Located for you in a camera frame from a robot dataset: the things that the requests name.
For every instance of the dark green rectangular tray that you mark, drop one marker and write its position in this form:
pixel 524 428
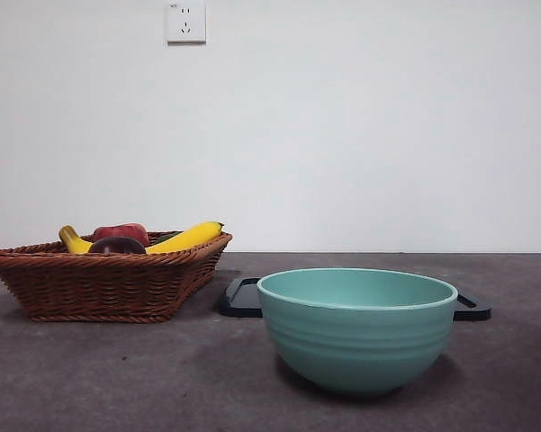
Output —
pixel 238 302

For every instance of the teal ribbed bowl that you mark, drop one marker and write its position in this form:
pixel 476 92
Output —
pixel 355 342

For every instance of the yellow banana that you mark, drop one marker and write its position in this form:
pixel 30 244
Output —
pixel 184 236

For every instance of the red apple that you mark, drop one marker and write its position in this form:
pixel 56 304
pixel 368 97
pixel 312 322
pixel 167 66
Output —
pixel 119 231

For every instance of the green avocado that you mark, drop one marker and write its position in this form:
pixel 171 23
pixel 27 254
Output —
pixel 166 237

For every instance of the brown wicker basket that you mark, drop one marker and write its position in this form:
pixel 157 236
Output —
pixel 103 288

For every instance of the dark red plum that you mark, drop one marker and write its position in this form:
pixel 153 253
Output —
pixel 117 246

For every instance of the white wall socket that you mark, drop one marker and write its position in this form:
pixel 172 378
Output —
pixel 186 22

